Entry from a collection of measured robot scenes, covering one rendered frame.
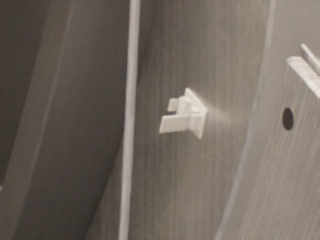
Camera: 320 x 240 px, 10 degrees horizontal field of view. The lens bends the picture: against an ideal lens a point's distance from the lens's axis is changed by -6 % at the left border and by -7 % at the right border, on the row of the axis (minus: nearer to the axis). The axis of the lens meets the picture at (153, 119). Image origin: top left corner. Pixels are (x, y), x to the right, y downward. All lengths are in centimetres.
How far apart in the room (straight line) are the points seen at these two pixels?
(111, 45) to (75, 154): 7
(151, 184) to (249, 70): 11
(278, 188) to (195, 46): 11
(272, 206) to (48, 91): 17
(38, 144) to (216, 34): 13
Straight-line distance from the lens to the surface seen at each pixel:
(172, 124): 95
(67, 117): 101
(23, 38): 189
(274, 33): 90
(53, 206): 105
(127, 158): 97
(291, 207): 87
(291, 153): 87
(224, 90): 94
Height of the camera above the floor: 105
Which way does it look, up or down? 6 degrees down
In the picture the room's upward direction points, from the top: 1 degrees clockwise
